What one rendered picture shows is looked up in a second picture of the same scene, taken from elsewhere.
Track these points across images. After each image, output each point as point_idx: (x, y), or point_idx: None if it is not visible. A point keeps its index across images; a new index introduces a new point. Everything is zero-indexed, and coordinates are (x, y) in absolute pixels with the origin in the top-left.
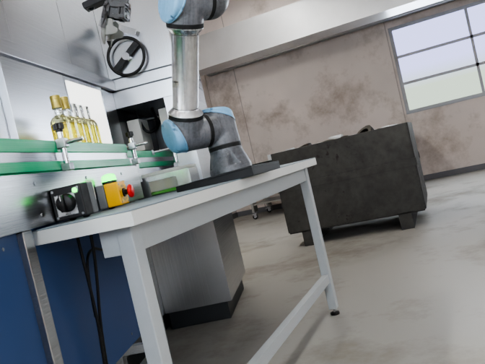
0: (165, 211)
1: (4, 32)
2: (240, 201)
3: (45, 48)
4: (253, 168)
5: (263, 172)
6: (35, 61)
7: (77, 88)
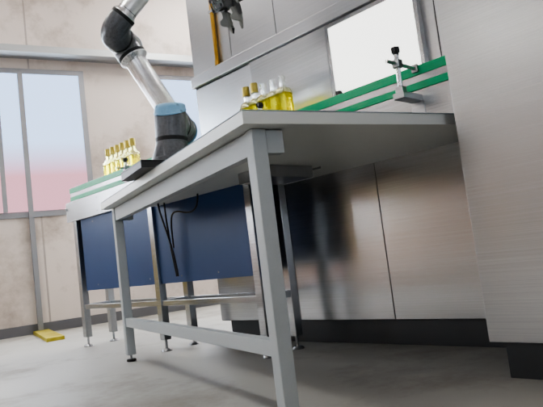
0: (107, 204)
1: (270, 31)
2: (152, 197)
3: (320, 3)
4: (121, 175)
5: (128, 176)
6: (291, 36)
7: (351, 23)
